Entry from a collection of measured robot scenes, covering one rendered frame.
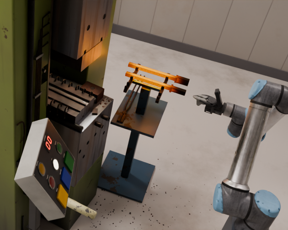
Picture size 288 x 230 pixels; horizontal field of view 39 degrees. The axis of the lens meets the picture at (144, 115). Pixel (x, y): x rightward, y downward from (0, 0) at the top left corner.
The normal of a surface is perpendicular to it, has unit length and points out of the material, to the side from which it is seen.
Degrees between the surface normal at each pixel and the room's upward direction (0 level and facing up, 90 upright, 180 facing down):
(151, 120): 0
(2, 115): 90
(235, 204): 56
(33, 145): 30
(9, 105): 90
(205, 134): 0
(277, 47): 90
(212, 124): 0
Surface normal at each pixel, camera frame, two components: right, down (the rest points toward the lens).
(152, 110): 0.19, -0.75
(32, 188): 0.00, 0.64
